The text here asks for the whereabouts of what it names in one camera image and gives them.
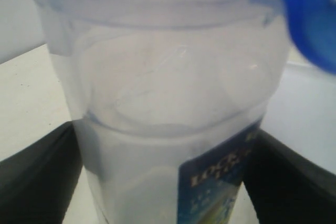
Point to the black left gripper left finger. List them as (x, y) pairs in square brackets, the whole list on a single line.
[(38, 182)]

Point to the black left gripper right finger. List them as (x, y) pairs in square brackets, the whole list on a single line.
[(284, 187)]

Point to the clear tall plastic container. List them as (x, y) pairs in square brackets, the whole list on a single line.
[(168, 97)]

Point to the blue snap-lock lid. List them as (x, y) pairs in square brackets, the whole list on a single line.
[(311, 25)]

